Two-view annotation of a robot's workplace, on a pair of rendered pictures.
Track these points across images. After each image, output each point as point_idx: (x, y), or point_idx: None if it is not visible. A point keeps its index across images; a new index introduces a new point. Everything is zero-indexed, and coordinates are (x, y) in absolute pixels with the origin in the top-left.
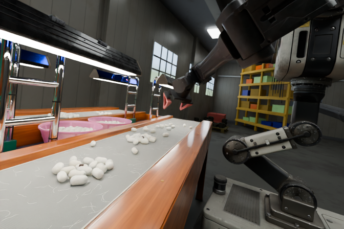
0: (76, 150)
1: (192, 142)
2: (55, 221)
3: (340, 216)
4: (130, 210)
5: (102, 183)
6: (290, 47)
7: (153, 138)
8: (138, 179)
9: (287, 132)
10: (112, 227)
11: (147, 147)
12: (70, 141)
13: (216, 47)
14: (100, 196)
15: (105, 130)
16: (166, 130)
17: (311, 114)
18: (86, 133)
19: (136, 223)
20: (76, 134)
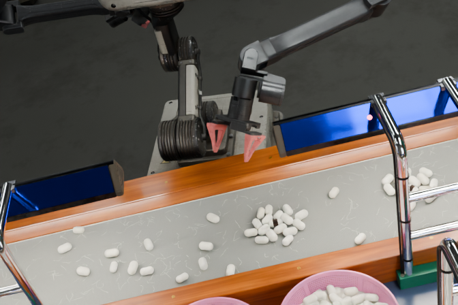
0: (387, 238)
1: (242, 163)
2: (454, 153)
3: (168, 111)
4: (423, 124)
5: (409, 167)
6: None
7: (269, 205)
8: (386, 150)
9: (196, 63)
10: (438, 122)
11: (300, 201)
12: (391, 241)
13: (357, 19)
14: (420, 156)
15: (302, 272)
16: (158, 248)
17: (175, 28)
18: (343, 274)
19: None
20: (360, 278)
